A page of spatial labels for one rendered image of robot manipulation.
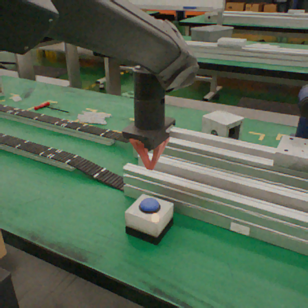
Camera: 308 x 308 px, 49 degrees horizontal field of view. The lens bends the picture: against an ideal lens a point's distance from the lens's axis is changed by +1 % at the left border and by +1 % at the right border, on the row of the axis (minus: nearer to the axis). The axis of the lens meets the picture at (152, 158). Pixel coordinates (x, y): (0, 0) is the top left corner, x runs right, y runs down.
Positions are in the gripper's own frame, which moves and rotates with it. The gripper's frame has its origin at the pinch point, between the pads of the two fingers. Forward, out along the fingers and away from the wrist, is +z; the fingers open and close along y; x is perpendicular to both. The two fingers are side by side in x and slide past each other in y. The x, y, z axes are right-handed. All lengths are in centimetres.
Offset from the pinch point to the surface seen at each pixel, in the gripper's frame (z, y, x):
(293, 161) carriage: 5.6, 26.3, -24.6
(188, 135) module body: 8.4, 34.2, 5.5
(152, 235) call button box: 13.8, -4.1, -2.9
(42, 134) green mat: 16, 26, 58
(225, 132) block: 9.5, 43.7, -2.8
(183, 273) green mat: 16.3, -8.1, -11.8
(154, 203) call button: 8.9, 0.1, -1.0
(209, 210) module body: 13.2, 8.8, -10.5
